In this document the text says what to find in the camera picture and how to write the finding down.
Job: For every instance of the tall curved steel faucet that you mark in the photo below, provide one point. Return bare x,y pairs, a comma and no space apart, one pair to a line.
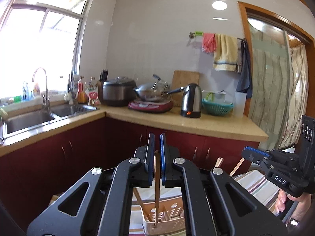
46,98

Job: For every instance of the beige plastic utensil holder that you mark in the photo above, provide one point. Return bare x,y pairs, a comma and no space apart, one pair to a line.
169,223

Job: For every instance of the white plastic container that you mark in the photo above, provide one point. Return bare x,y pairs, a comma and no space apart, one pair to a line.
220,97

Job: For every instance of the metal towel rack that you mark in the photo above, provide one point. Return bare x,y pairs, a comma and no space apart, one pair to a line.
239,65

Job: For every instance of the white dish soap bottle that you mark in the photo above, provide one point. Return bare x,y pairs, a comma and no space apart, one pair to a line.
36,90

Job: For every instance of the striped curtain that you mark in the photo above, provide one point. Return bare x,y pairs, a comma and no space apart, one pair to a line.
299,91

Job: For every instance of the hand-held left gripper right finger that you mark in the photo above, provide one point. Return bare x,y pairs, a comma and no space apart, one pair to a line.
162,152

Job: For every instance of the round ceiling light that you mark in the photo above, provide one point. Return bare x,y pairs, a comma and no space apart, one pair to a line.
219,5

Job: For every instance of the translucent plastic jug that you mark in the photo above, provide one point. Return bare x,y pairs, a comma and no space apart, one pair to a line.
239,105

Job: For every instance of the wooden knife block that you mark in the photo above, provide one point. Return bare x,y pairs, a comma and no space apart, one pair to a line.
100,88

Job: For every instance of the blue label bottle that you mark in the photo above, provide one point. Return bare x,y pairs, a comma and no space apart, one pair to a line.
25,92

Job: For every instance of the pink rubber gloves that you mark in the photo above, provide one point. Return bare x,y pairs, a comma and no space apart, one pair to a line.
209,43

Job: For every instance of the red induction cooker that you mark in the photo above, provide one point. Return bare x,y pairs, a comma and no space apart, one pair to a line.
150,107

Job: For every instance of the small green cup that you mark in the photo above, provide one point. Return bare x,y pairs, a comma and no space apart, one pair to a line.
17,98

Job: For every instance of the clear seasoning bottle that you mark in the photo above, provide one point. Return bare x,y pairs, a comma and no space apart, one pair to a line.
91,83

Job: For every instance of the person's right hand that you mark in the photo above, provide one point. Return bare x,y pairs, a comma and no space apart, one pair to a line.
280,202

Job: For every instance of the beige kitchen countertop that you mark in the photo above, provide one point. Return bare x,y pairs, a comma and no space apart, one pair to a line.
172,123

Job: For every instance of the yellow towel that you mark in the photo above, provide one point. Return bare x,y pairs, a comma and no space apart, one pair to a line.
225,54

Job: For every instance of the small steel faucet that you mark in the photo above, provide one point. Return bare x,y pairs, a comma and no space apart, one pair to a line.
70,91

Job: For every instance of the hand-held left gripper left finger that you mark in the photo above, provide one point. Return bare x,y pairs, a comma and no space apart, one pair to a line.
152,152

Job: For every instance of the green clip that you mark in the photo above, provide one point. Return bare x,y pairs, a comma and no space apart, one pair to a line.
198,33

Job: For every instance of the silver rice cooker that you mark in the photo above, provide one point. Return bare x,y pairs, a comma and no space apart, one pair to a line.
118,92

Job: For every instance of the wooden door frame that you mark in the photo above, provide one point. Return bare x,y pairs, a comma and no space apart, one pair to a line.
244,54

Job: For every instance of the steel double sink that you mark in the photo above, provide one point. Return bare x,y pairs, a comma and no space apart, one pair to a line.
29,121

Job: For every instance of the orange liquid bottle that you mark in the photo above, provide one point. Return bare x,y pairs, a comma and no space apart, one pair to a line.
81,93

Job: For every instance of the wooden cutting board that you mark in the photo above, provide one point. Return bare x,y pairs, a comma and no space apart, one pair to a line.
184,78

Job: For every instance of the red snack packet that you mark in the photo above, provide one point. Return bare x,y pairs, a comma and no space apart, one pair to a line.
94,98

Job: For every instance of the kitchen window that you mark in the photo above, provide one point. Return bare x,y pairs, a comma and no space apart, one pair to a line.
49,41

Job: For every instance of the steel wok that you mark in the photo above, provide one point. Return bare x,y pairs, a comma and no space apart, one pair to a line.
150,92

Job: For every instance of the green plastic basket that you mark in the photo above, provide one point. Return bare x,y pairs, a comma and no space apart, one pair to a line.
216,109

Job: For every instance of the dark red kitchen cabinets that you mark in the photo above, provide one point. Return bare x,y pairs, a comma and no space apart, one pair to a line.
73,157

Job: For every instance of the dark blue cloth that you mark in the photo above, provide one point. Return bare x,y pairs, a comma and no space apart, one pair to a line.
244,78

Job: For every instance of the wristwatch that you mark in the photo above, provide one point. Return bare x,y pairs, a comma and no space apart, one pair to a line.
294,222

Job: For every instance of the striped tablecloth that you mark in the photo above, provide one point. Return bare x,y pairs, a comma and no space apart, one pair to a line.
253,189

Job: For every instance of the steel electric kettle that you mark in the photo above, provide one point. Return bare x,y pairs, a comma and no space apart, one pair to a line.
192,100

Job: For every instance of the frosted glass sliding door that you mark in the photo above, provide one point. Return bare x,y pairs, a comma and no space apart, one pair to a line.
268,91

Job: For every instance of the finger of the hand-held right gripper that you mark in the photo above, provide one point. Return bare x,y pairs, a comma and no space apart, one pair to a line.
256,152

